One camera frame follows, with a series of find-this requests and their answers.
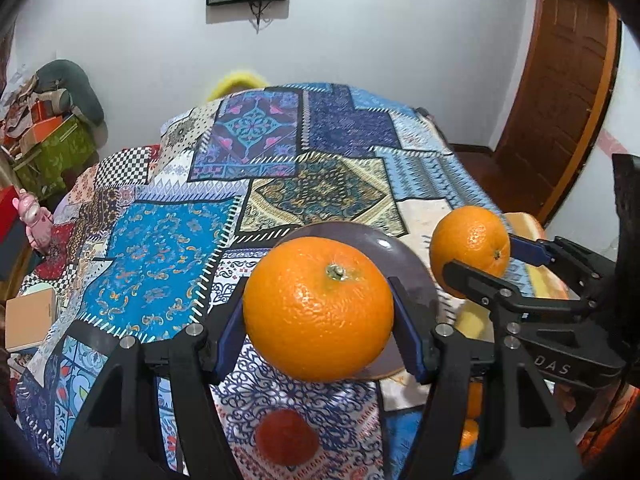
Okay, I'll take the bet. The small mandarin orange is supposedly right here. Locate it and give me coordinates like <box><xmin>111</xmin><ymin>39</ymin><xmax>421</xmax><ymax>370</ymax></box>
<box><xmin>466</xmin><ymin>382</ymin><xmax>483</xmax><ymax>419</ymax></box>
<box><xmin>460</xmin><ymin>418</ymin><xmax>480</xmax><ymax>450</ymax></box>

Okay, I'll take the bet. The large orange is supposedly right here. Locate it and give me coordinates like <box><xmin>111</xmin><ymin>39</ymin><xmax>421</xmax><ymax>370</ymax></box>
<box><xmin>428</xmin><ymin>205</ymin><xmax>511</xmax><ymax>298</ymax></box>
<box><xmin>243</xmin><ymin>236</ymin><xmax>394</xmax><ymax>382</ymax></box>

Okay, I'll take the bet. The red tomato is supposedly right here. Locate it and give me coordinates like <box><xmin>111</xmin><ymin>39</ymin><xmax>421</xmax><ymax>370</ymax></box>
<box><xmin>255</xmin><ymin>408</ymin><xmax>320</xmax><ymax>467</ymax></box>

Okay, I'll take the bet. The right hand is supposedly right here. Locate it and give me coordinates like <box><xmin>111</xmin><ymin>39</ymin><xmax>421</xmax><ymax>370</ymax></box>
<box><xmin>553</xmin><ymin>382</ymin><xmax>587</xmax><ymax>414</ymax></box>

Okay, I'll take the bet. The dark purple round plate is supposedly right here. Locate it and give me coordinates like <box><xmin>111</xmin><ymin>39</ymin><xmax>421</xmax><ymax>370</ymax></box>
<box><xmin>283</xmin><ymin>221</ymin><xmax>440</xmax><ymax>384</ymax></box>

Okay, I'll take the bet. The brown cardboard box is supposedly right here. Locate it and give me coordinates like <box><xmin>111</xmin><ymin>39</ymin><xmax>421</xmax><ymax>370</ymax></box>
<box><xmin>6</xmin><ymin>287</ymin><xmax>56</xmax><ymax>353</ymax></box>

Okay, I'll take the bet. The brown wooden door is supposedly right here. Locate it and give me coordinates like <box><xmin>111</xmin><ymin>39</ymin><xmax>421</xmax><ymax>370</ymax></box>
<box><xmin>496</xmin><ymin>0</ymin><xmax>620</xmax><ymax>223</ymax></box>

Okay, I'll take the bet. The patchwork patterned bedspread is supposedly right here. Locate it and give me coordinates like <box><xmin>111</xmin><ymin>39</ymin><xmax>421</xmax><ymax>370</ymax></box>
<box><xmin>15</xmin><ymin>82</ymin><xmax>492</xmax><ymax>474</ymax></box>

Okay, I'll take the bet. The pink plush toy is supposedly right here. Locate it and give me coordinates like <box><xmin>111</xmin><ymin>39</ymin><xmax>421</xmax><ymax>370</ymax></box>
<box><xmin>12</xmin><ymin>188</ymin><xmax>53</xmax><ymax>255</ymax></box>

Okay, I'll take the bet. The green patterned box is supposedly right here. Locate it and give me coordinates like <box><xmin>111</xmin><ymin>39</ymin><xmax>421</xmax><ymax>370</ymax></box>
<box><xmin>12</xmin><ymin>115</ymin><xmax>98</xmax><ymax>200</ymax></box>

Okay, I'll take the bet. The yellow fuzzy pillow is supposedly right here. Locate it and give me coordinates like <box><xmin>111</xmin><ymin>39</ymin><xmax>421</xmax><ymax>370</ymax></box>
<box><xmin>207</xmin><ymin>70</ymin><xmax>268</xmax><ymax>102</ymax></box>

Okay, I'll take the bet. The dark green cushion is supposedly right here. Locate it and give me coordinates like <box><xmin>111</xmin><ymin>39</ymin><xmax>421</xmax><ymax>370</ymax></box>
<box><xmin>35</xmin><ymin>60</ymin><xmax>104</xmax><ymax>128</ymax></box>

